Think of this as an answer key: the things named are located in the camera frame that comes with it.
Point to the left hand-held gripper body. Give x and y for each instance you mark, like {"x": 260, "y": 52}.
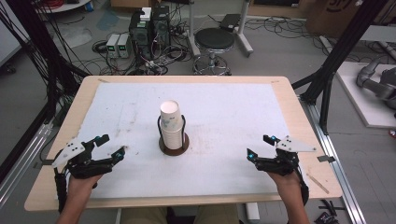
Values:
{"x": 77, "y": 166}

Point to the white round table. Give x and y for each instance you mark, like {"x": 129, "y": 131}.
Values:
{"x": 62, "y": 6}

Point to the person's leg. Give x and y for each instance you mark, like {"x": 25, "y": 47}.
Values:
{"x": 216, "y": 215}
{"x": 143, "y": 216}

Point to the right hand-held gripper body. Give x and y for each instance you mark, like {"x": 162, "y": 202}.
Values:
{"x": 281, "y": 163}

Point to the grey metal bracket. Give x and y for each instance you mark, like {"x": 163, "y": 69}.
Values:
{"x": 46, "y": 162}
{"x": 326, "y": 158}

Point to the white box on computer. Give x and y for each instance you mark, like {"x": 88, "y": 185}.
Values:
{"x": 145, "y": 14}

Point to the cardboard box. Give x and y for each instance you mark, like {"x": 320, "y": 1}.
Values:
{"x": 333, "y": 14}

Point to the white board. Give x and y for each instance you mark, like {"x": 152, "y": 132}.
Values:
{"x": 361, "y": 102}

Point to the person's left hand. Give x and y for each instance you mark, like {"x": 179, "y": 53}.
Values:
{"x": 80, "y": 186}

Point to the black flat device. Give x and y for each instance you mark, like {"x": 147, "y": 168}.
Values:
{"x": 229, "y": 22}

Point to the blue tape roll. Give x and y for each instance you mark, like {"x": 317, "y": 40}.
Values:
{"x": 89, "y": 6}

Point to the person's left leg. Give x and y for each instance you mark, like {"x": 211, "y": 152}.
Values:
{"x": 143, "y": 216}

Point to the white table leg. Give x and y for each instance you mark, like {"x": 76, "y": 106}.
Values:
{"x": 252, "y": 211}

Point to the aluminium rail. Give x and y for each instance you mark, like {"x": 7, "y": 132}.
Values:
{"x": 339, "y": 165}
{"x": 25, "y": 158}

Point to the black parts on floor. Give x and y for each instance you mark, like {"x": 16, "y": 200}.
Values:
{"x": 328, "y": 214}

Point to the person's right hand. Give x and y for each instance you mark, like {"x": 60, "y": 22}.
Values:
{"x": 285, "y": 183}

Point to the black round stool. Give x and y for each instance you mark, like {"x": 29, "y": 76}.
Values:
{"x": 214, "y": 39}

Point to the grey power supply unit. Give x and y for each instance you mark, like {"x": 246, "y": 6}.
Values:
{"x": 124, "y": 46}
{"x": 112, "y": 46}

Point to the grey metal stand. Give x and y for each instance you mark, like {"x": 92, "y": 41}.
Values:
{"x": 244, "y": 34}

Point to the black computer tower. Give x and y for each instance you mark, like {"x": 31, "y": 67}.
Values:
{"x": 140, "y": 37}
{"x": 161, "y": 26}

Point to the wooden stick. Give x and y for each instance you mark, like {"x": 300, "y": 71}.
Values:
{"x": 317, "y": 183}

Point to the person's right leg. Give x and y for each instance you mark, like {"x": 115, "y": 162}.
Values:
{"x": 216, "y": 215}

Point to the white mat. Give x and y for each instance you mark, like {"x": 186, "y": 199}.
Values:
{"x": 218, "y": 124}

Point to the stack of white paper cups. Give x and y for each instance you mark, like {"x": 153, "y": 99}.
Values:
{"x": 170, "y": 124}

